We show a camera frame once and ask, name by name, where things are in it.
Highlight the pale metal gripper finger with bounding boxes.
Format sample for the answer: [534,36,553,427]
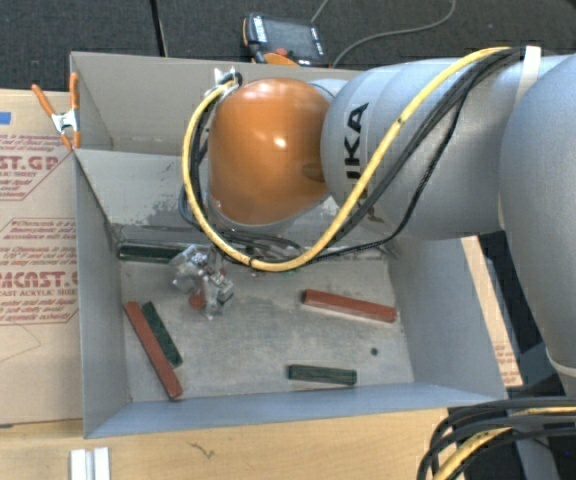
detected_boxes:
[201,283,220,321]
[216,271,236,314]

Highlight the dark green flat block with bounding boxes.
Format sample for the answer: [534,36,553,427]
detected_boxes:
[117,244,185,264]
[287,364,359,387]
[140,301,185,369]

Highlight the grey metal bin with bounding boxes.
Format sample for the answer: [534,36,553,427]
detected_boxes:
[69,51,510,440]

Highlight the brown cardboard board, red print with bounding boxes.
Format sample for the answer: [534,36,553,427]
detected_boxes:
[0,86,85,430]

